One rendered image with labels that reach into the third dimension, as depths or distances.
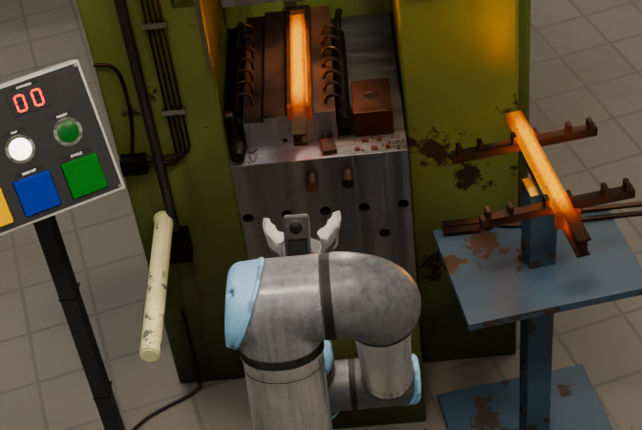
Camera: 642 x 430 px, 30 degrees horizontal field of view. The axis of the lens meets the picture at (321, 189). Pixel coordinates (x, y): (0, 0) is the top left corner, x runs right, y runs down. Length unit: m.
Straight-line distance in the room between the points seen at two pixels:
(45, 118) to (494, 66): 0.98
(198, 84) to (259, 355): 1.19
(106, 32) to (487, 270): 0.97
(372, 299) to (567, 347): 1.85
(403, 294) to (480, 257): 1.08
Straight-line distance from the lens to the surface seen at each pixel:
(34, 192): 2.46
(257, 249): 2.72
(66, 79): 2.47
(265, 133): 2.58
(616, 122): 4.11
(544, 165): 2.48
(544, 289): 2.60
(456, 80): 2.70
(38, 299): 3.74
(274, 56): 2.74
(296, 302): 1.55
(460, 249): 2.69
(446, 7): 2.59
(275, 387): 1.62
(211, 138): 2.77
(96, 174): 2.48
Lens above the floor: 2.51
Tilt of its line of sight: 40 degrees down
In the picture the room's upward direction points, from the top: 8 degrees counter-clockwise
